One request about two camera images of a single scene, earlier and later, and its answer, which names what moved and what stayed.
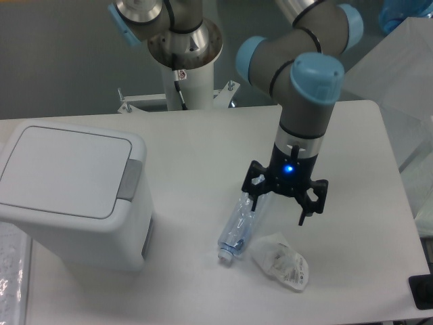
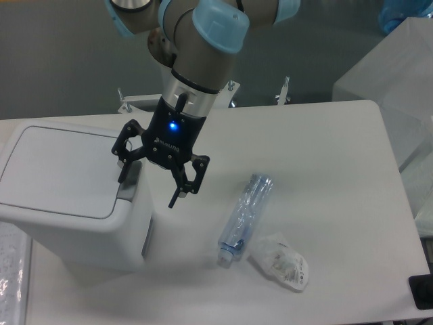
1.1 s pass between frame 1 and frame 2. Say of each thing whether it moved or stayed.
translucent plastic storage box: stayed
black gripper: moved
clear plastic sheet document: stayed
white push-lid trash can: stayed
